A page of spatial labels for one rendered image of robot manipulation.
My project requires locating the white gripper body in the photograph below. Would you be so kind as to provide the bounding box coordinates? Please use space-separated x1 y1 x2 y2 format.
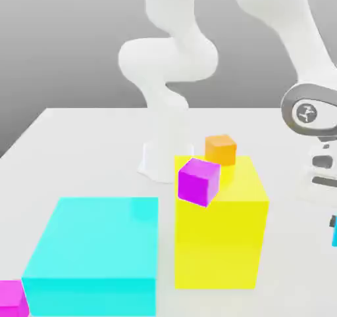
298 170 337 208

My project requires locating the small orange cube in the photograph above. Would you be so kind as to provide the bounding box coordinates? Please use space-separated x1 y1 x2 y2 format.
204 134 237 167

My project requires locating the small purple cube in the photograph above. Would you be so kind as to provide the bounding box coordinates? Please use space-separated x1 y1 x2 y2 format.
177 157 221 208

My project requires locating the small magenta cube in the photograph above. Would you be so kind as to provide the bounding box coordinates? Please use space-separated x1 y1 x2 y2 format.
0 279 30 317

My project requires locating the large yellow box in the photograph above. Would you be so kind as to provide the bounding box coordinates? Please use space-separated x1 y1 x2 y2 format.
174 155 271 291

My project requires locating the large cyan box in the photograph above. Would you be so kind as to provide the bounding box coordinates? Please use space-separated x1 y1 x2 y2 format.
21 196 159 317

